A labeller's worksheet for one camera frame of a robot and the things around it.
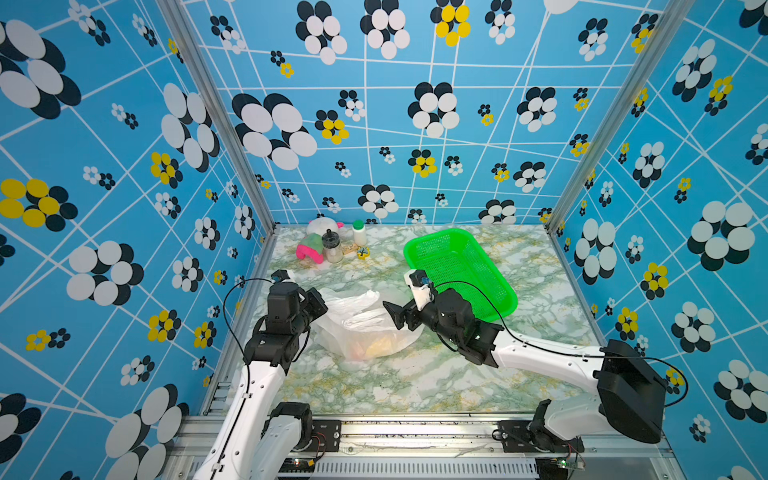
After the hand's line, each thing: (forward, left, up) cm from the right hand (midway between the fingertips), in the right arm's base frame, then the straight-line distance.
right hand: (401, 291), depth 76 cm
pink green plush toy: (+28, +32, -13) cm, 45 cm away
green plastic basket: (+27, -20, -20) cm, 40 cm away
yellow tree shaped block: (+29, +14, -20) cm, 38 cm away
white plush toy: (+38, +31, -13) cm, 50 cm away
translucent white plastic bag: (-8, +12, -3) cm, 15 cm away
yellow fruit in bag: (-8, +6, -17) cm, 20 cm away
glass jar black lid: (+28, +25, -17) cm, 41 cm away
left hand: (+1, +20, -1) cm, 20 cm away
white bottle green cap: (+34, +15, -13) cm, 39 cm away
